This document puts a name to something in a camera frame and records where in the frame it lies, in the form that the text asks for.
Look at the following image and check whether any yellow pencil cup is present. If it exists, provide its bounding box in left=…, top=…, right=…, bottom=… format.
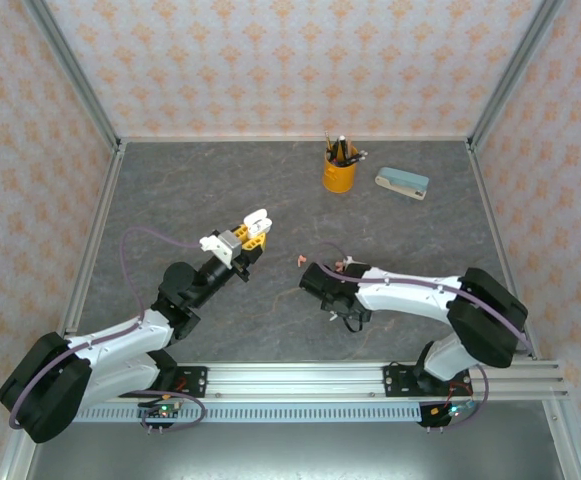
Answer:
left=322, top=149, right=359, bottom=194

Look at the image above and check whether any teal and cream stapler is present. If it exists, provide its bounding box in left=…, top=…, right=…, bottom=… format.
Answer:
left=373, top=166, right=430, bottom=202

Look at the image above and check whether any small circuit board green light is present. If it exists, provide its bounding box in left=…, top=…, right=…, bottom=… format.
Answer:
left=419, top=399, right=477, bottom=429
left=137, top=399, right=187, bottom=422

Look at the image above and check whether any grey metal panel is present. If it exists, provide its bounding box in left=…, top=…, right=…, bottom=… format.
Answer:
left=24, top=422, right=569, bottom=480

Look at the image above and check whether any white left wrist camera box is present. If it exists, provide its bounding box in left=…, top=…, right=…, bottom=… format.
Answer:
left=198, top=228, right=244, bottom=267

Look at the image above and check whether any aluminium table edge rail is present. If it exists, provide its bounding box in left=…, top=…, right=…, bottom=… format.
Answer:
left=118, top=132, right=473, bottom=144
left=465, top=141, right=542, bottom=362
left=57, top=142, right=127, bottom=336

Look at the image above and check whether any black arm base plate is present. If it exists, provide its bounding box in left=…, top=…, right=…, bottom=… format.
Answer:
left=134, top=365, right=209, bottom=399
left=382, top=363, right=472, bottom=399

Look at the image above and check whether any wide aluminium mounting rail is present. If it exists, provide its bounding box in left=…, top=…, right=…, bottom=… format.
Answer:
left=87, top=360, right=570, bottom=401

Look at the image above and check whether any grey slotted cable duct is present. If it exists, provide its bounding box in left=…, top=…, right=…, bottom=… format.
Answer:
left=72, top=403, right=424, bottom=424

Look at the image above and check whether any aluminium frame post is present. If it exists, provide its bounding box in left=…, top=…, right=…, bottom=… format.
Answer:
left=467, top=0, right=566, bottom=151
left=22, top=0, right=123, bottom=151

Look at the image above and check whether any aluminium frame leg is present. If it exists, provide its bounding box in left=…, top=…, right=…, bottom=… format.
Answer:
left=0, top=439, right=39, bottom=480
left=542, top=399, right=581, bottom=480

